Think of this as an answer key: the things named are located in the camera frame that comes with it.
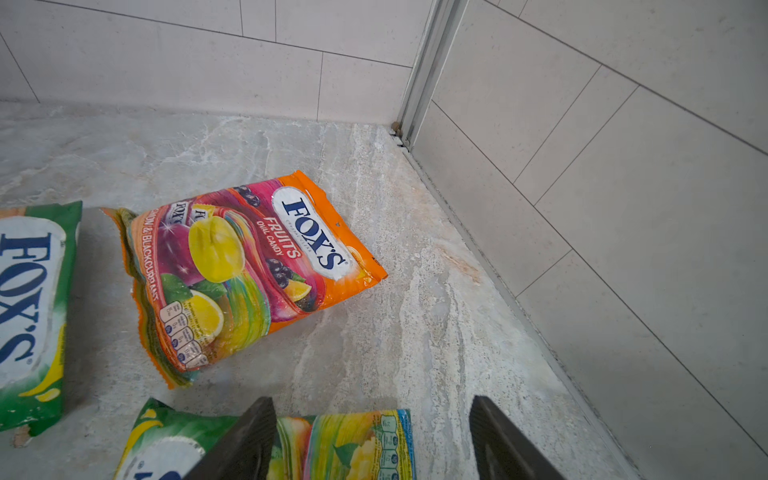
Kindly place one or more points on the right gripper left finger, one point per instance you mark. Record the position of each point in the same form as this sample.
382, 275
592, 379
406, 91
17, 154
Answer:
244, 452

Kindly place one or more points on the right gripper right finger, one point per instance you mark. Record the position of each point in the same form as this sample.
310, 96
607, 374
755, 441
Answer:
502, 451

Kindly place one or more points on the orange pink Fox's candy bag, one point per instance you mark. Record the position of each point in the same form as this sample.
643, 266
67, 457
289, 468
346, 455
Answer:
215, 273

